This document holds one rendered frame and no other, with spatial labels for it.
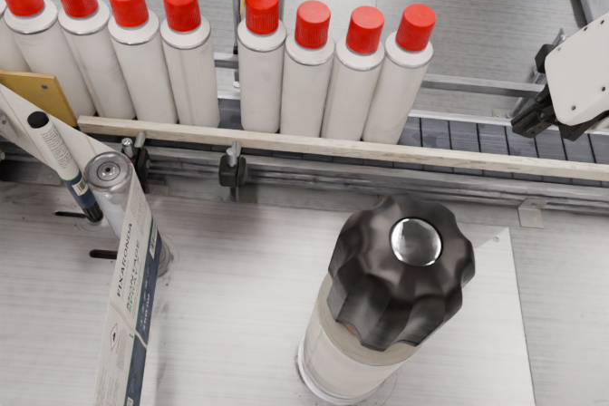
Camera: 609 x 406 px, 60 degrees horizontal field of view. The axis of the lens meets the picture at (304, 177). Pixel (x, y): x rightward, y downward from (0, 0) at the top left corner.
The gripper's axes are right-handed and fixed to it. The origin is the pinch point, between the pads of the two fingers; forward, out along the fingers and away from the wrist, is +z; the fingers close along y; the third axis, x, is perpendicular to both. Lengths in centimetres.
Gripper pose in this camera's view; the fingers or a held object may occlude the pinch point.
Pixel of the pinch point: (532, 121)
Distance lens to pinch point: 70.0
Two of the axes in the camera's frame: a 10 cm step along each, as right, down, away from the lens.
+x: 9.1, 2.5, 3.2
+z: -4.1, 4.4, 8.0
